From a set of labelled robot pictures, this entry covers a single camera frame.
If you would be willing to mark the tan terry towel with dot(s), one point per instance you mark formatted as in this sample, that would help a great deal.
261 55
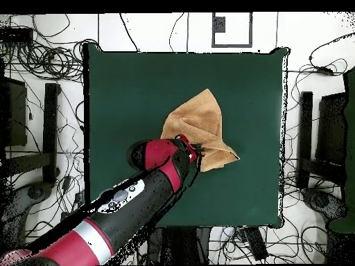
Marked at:
199 122

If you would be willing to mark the green hanging cloth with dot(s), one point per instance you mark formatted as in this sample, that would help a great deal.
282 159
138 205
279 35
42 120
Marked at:
350 138

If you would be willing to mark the grey office chair base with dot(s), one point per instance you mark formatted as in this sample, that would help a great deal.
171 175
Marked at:
320 201
36 192

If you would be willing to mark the black equipment box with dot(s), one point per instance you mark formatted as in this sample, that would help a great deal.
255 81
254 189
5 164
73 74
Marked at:
331 127
16 116

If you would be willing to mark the flat black box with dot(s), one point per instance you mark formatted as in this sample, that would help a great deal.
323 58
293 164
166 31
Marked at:
16 34

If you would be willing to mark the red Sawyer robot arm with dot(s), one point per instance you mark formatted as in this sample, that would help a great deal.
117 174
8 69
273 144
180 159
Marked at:
133 210

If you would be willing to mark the black stand frame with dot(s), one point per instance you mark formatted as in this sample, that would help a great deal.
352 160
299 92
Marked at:
305 138
50 133

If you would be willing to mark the dark green table cloth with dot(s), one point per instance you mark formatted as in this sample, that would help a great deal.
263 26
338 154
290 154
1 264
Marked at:
124 83

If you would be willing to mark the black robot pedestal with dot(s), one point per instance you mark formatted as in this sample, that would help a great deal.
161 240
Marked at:
191 243

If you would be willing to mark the black power strip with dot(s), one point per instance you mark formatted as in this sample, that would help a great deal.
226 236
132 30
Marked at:
256 243
80 198

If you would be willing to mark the black power adapter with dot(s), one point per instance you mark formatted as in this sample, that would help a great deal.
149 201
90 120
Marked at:
65 215
66 183
325 71

